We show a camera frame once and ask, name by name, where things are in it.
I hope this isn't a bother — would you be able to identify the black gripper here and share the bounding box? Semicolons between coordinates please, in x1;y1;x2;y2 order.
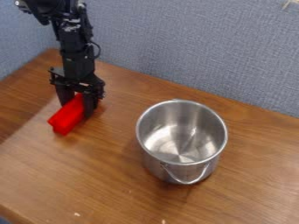
49;45;105;118

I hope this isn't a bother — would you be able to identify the red plastic block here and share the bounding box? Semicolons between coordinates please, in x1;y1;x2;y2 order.
48;94;84;136

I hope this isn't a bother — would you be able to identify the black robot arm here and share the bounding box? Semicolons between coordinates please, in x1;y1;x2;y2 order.
13;0;105;117

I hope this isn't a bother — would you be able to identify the black cable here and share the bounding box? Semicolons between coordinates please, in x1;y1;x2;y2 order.
88;41;101;60

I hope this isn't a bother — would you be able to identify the metal pot with handle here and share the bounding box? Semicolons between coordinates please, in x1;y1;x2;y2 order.
135;99;228;185

